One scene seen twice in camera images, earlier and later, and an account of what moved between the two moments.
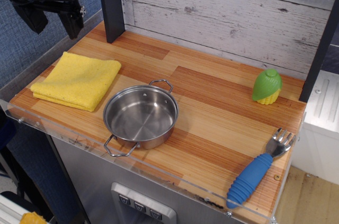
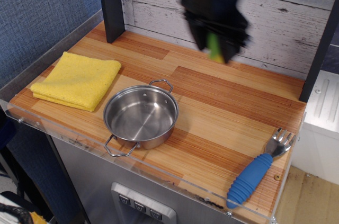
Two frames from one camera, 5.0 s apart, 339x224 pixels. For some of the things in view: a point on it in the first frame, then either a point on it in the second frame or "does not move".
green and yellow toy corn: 267,87 to 214,48
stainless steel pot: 143,115 does not move
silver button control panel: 132,207 does not move
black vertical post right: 318,62 does not move
